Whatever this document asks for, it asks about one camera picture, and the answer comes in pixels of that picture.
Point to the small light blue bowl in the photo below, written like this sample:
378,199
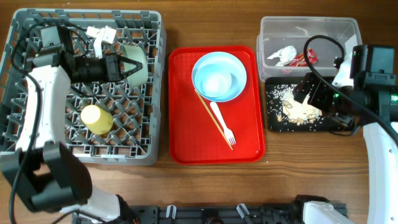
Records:
213,83

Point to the large light blue plate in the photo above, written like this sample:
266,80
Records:
227,62

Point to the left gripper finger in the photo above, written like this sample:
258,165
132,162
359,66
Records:
127,70
130,61

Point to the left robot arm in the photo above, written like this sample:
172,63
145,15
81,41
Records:
42,171

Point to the red snack wrapper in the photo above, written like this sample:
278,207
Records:
299,60

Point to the food scraps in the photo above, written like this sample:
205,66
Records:
285,114

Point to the wooden chopstick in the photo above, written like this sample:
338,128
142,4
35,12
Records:
213,119

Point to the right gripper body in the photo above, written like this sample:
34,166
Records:
325,95

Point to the grey plastic dishwasher rack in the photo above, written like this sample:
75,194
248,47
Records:
134,138

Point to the black rectangular tray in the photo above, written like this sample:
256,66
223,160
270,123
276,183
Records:
325,125

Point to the green bowl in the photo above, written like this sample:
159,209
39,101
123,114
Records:
136,53

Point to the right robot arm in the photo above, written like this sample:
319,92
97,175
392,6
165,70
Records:
373,99

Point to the yellow plastic cup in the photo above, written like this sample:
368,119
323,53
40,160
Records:
96,119

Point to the white napkin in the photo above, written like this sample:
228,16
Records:
285,55

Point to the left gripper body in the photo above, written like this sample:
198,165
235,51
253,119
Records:
96,70

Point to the clear plastic bin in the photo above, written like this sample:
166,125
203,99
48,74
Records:
278,32

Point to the white plastic fork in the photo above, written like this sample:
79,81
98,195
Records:
227,132

